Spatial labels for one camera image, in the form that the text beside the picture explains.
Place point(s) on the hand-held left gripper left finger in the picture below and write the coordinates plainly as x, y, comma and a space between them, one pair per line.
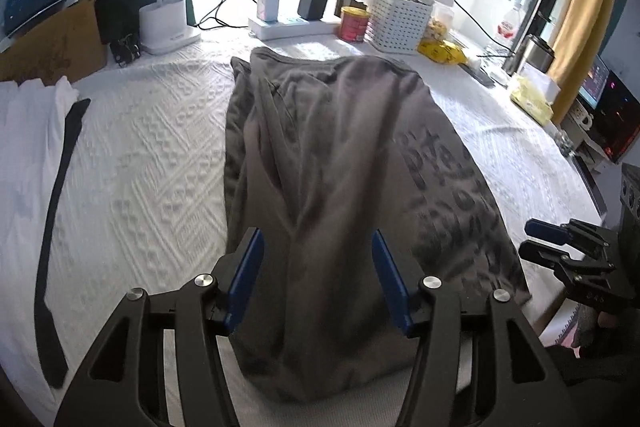
245, 267

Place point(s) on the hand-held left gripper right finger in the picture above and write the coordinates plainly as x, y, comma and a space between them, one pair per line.
392, 282

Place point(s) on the computer monitor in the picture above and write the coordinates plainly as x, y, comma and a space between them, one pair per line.
595, 84

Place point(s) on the white charger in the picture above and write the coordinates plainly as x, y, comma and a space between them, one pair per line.
269, 4

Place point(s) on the white mug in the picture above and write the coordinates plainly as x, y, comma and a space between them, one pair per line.
583, 117

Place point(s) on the red can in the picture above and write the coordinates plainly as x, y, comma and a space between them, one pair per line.
354, 26

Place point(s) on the white folded cloth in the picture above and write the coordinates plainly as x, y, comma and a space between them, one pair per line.
25, 147

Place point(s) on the black flat device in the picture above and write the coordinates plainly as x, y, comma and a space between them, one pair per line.
477, 74

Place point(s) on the steel mug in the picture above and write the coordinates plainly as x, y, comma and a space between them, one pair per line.
532, 54

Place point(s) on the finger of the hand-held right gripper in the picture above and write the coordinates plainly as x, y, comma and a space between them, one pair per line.
547, 229
540, 253

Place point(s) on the computer case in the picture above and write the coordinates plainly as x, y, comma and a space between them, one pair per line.
622, 117

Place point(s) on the black charger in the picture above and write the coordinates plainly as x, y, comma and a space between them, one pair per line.
312, 2

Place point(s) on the person's right hand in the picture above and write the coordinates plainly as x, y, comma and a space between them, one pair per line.
607, 319

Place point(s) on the person's dark clothing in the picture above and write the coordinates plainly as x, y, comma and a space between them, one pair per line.
600, 387

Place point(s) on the yellow snack packet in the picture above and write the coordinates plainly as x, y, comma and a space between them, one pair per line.
442, 52

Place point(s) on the yellow curtain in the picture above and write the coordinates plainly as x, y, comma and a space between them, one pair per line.
585, 7

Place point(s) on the dark grey t-shirt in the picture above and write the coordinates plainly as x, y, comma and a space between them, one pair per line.
350, 147

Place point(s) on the yellow tissue pack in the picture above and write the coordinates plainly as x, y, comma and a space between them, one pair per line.
532, 99

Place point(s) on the black clip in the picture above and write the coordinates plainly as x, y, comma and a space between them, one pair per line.
125, 49

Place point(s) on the white textured tablecloth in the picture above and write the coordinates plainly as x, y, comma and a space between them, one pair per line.
150, 147

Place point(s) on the clear jar of yellow snacks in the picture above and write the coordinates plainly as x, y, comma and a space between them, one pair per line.
442, 22

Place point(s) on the white power strip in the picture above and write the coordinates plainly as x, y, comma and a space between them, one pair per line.
295, 27

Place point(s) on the clear water bottle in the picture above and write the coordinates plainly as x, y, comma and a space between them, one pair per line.
509, 29

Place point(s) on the white perforated basket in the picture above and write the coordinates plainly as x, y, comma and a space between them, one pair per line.
400, 24

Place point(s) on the cardboard box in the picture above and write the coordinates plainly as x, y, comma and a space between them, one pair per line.
55, 47

